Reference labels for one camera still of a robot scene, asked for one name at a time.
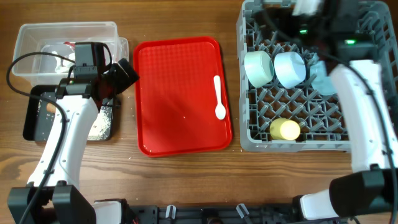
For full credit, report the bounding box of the light blue bowl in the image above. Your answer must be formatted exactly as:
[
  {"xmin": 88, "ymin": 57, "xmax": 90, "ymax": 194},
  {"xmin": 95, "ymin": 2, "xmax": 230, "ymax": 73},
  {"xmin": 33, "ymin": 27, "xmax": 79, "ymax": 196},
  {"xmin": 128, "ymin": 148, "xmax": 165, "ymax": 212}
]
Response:
[{"xmin": 274, "ymin": 52, "xmax": 307, "ymax": 89}]

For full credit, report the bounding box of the light blue plate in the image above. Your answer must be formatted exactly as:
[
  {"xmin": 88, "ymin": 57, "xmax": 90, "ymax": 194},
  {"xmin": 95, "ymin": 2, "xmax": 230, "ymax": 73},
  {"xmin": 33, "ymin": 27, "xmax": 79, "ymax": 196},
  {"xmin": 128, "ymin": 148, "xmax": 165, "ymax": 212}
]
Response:
[{"xmin": 310, "ymin": 60, "xmax": 336, "ymax": 96}]

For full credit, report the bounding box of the green bowl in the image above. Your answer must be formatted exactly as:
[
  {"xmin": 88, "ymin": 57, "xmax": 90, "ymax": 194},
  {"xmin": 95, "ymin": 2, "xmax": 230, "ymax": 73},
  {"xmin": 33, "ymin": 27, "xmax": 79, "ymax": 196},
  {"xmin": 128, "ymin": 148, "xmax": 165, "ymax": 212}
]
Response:
[{"xmin": 244, "ymin": 51, "xmax": 274, "ymax": 88}]

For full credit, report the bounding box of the brown sausage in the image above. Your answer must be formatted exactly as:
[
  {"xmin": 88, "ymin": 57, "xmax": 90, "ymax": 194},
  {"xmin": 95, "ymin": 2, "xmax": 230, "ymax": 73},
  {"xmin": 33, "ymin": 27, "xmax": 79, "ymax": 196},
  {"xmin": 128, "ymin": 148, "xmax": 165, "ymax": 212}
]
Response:
[{"xmin": 46, "ymin": 103, "xmax": 57, "ymax": 114}]

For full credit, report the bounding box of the yellow plastic cup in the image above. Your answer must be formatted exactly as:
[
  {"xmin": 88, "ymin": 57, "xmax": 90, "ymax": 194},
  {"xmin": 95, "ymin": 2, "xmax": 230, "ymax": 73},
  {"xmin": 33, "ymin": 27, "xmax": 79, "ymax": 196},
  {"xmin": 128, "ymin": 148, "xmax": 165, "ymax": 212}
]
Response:
[{"xmin": 270, "ymin": 118, "xmax": 301, "ymax": 141}]

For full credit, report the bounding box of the white plastic spoon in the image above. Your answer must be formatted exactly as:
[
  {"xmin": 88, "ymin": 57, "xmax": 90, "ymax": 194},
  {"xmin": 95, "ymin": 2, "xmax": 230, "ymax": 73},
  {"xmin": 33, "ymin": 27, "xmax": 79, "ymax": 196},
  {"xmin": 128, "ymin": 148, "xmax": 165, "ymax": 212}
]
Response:
[{"xmin": 213, "ymin": 75, "xmax": 226, "ymax": 120}]

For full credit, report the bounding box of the red snack wrapper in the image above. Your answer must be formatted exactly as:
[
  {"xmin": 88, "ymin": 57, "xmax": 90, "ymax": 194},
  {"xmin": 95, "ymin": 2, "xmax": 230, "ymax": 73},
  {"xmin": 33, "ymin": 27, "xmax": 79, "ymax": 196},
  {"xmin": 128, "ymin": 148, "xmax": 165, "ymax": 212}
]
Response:
[{"xmin": 64, "ymin": 42, "xmax": 75, "ymax": 50}]

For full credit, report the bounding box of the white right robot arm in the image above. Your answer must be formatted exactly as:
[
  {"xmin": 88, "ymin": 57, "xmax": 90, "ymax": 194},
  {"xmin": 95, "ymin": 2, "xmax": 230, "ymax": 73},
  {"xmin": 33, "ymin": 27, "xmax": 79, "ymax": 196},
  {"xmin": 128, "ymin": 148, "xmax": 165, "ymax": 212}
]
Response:
[{"xmin": 261, "ymin": 1, "xmax": 397, "ymax": 223}]

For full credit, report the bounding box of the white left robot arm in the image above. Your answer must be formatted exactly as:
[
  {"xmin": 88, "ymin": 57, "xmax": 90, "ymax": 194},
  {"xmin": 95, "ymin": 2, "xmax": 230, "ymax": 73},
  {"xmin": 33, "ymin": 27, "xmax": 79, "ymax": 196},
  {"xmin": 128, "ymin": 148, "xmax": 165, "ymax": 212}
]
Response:
[{"xmin": 7, "ymin": 42, "xmax": 139, "ymax": 223}]

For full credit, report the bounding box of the black waste tray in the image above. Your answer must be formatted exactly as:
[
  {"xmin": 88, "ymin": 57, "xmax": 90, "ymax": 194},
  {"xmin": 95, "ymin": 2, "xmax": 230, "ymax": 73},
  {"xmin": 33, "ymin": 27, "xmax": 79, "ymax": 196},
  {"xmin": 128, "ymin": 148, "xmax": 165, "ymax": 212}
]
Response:
[{"xmin": 22, "ymin": 85, "xmax": 120, "ymax": 141}]

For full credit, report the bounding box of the grey dishwasher rack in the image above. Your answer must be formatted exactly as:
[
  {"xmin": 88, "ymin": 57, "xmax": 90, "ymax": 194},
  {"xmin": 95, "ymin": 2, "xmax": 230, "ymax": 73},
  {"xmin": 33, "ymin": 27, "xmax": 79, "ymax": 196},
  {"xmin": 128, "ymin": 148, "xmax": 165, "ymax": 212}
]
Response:
[{"xmin": 236, "ymin": 0, "xmax": 397, "ymax": 152}]

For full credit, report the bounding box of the white rice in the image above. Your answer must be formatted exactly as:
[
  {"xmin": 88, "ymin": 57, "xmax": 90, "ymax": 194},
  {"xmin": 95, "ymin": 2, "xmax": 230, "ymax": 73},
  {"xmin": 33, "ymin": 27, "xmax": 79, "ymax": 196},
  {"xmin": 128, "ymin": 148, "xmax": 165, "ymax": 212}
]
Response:
[{"xmin": 33, "ymin": 99, "xmax": 113, "ymax": 141}]

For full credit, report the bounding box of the red serving tray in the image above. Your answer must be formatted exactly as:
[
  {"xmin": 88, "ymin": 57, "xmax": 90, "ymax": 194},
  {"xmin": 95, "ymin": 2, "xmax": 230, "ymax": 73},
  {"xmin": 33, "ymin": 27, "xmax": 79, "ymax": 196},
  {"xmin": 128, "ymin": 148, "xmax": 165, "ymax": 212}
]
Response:
[{"xmin": 133, "ymin": 37, "xmax": 233, "ymax": 157}]

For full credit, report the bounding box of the clear plastic bin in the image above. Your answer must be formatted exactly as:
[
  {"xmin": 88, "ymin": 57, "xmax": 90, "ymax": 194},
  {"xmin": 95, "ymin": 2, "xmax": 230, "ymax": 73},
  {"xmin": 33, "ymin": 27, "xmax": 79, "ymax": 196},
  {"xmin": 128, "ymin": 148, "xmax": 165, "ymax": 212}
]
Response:
[{"xmin": 12, "ymin": 21, "xmax": 129, "ymax": 86}]

